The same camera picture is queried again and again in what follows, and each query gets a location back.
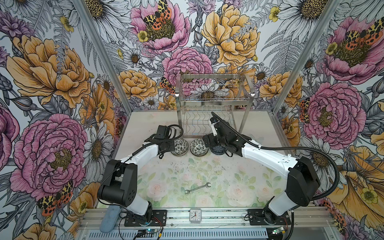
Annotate green geometric pattern bowl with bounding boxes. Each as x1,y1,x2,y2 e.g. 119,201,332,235
171,139,189,157

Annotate black floral pattern bowl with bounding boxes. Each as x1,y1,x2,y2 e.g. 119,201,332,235
190,139,209,157

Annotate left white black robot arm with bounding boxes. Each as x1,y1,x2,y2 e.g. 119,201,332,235
97,135,178,219

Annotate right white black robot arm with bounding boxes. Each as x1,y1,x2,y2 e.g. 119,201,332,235
203,132,320,222

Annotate silver metal dish rack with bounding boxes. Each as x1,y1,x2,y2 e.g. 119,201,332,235
175,73,256,139

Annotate dark blue petal bowl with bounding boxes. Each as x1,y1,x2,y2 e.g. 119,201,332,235
210,146,227,156

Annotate silver combination wrench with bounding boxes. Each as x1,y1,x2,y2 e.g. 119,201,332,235
185,182,211,195

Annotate small white square clock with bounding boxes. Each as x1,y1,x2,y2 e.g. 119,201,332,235
189,208,202,224

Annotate green circuit board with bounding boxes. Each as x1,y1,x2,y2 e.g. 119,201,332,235
136,229,163,238

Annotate light blue glasses case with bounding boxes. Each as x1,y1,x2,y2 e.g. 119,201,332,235
100,205,121,234

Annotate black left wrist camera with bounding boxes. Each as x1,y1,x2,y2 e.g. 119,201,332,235
155,125,171,140

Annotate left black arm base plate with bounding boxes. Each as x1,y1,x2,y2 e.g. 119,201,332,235
124,210,168,227

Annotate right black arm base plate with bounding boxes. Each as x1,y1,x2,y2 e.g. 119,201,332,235
246,209,292,226

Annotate aluminium front rail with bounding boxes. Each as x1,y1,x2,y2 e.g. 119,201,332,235
79,206,335,230

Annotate right aluminium corner post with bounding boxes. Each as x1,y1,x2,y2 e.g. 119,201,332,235
272,0,341,114

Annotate aluminium corner post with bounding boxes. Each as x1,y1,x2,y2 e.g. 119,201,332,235
272,0,341,114
74,1,132,117

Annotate left aluminium corner post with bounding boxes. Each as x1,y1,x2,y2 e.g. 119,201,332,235
74,1,132,117

